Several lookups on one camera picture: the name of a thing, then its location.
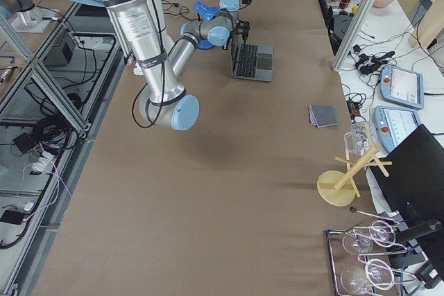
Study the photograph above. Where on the wooden mug tree stand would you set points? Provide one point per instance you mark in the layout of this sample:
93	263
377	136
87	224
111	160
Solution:
339	189

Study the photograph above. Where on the metal glass rack tray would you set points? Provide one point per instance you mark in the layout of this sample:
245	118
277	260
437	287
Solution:
340	260

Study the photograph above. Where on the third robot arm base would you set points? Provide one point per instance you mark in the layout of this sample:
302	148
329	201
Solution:
30	19

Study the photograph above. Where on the lower wine glass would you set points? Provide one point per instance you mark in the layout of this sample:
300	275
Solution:
370	278

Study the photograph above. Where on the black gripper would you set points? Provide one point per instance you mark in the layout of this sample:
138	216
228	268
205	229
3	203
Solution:
243	28

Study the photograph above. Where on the upper teach pendant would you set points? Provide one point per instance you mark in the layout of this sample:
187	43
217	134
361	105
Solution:
402	86

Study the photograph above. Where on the aluminium frame post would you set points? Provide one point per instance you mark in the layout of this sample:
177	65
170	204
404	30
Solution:
351	34

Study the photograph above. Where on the grey laptop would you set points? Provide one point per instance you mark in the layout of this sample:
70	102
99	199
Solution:
252	61

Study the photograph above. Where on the upper wine glass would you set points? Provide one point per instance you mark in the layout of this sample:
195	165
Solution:
372	240

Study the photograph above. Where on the clear glass mug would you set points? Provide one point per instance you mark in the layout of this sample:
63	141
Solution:
360	138

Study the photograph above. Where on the teach pendant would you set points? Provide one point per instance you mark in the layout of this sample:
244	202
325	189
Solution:
394	125
402	86

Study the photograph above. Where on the lower teach pendant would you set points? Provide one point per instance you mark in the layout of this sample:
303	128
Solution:
394	125

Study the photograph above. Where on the grey folded cloth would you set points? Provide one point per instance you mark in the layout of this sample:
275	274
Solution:
322	116

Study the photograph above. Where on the wine glass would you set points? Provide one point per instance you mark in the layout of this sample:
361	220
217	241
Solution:
372	240
370	278

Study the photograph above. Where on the black monitor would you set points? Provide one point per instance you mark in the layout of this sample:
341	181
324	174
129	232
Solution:
414	188

